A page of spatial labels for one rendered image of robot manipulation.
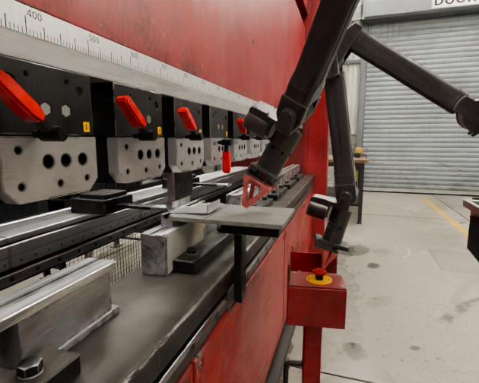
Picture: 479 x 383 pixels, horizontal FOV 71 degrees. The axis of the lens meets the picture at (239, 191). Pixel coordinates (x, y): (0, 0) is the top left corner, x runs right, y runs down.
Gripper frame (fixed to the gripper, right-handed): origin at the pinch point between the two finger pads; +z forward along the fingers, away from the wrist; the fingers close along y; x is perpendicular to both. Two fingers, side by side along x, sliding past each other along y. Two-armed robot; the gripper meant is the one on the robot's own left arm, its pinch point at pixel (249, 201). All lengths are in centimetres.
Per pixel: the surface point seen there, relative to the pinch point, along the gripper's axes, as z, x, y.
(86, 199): 21.4, -36.4, 5.9
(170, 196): 8.4, -16.7, 4.0
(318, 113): -31, -22, -216
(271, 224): -0.8, 7.9, 7.7
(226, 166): -0.6, -13.6, -15.7
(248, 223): 1.8, 3.4, 7.7
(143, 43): -20.4, -28.0, 19.9
